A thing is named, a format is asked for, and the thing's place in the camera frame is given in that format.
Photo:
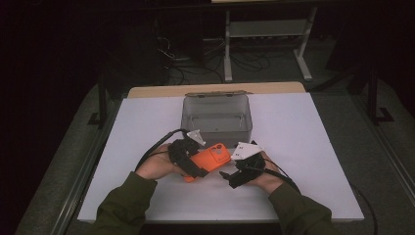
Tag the person's left hand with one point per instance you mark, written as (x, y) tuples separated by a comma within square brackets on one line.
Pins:
[(158, 164)]

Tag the black metal stand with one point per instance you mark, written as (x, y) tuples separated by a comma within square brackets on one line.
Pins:
[(102, 98), (373, 98)]

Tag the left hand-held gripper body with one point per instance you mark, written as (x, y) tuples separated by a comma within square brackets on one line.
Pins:
[(182, 150)]

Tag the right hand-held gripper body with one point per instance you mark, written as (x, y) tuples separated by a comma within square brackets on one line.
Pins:
[(249, 160)]

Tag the grey translucent plastic box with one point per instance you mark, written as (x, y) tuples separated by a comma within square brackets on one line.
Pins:
[(217, 111)]

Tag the orange phone case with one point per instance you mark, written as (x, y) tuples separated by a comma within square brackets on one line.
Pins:
[(212, 160)]

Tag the grey metal rail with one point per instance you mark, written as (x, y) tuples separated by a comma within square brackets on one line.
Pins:
[(84, 173), (388, 156)]

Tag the white metal desk frame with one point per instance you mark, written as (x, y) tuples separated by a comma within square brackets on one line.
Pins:
[(267, 28)]

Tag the person's right hand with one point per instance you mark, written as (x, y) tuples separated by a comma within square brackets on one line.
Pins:
[(269, 178)]

